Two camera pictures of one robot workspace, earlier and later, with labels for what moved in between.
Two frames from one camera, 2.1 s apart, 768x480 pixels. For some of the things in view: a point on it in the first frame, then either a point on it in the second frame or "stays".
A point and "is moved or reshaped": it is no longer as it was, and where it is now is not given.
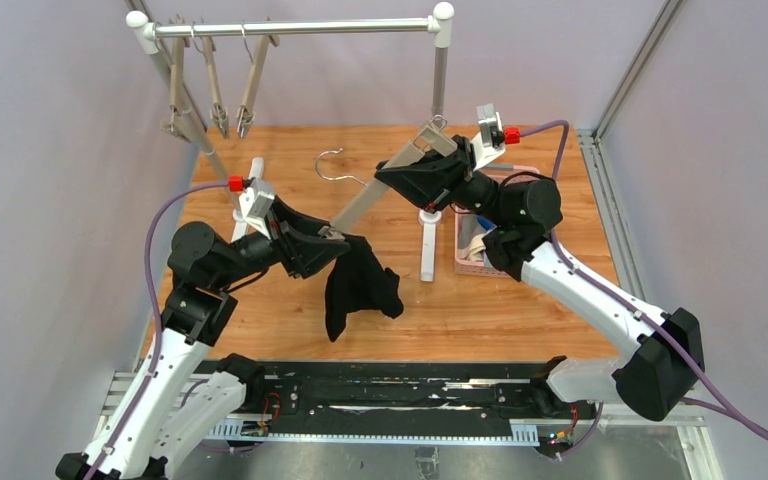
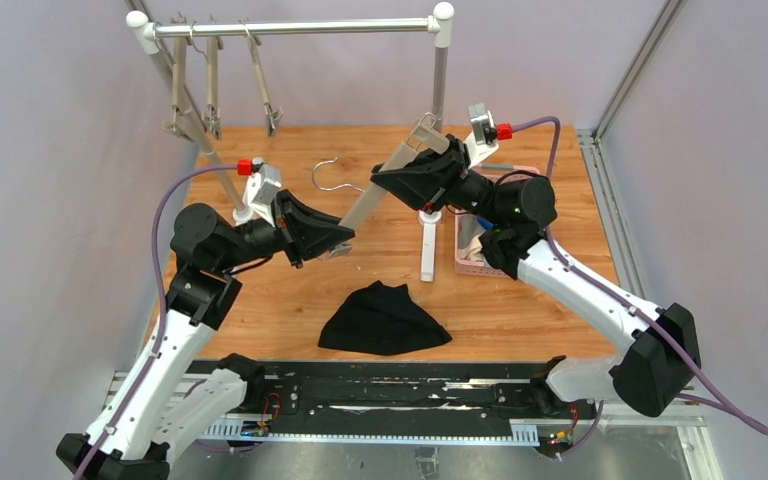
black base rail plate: (469, 392) stays
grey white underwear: (470, 233) stays
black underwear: (359, 281) → (381, 320)
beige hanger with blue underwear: (246, 112) is moved or reshaped
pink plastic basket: (483, 269) stays
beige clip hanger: (218, 112) is moved or reshaped
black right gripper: (459, 168) stays
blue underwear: (486, 223) stays
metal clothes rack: (144, 32) stays
